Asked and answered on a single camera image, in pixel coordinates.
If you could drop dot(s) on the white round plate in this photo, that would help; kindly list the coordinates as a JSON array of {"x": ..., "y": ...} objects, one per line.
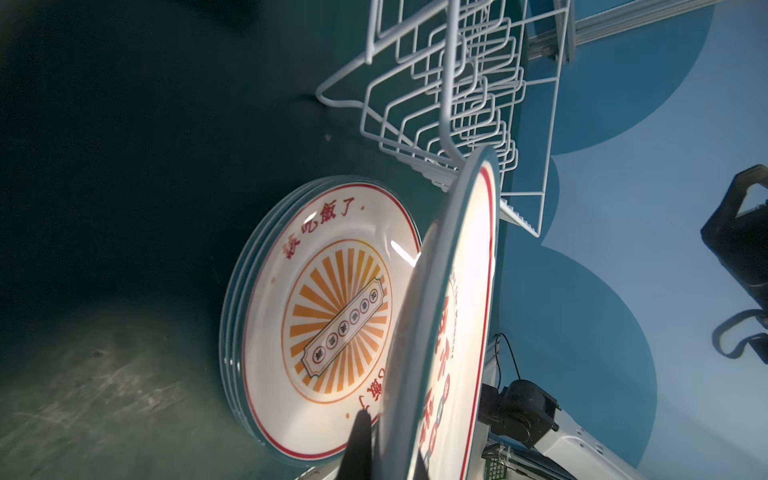
[
  {"x": 236, "y": 321},
  {"x": 433, "y": 377},
  {"x": 226, "y": 329},
  {"x": 317, "y": 318}
]

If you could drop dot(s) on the white wire dish rack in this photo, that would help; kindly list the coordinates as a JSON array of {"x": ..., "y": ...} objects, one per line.
[{"x": 440, "y": 80}]

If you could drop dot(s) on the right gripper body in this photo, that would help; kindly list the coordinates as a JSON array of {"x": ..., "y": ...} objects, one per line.
[{"x": 739, "y": 240}]

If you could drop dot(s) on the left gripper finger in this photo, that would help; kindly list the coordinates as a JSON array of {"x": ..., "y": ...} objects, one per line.
[{"x": 356, "y": 463}]

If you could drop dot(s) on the aluminium frame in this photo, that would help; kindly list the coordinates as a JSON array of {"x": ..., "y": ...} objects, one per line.
[{"x": 620, "y": 19}]

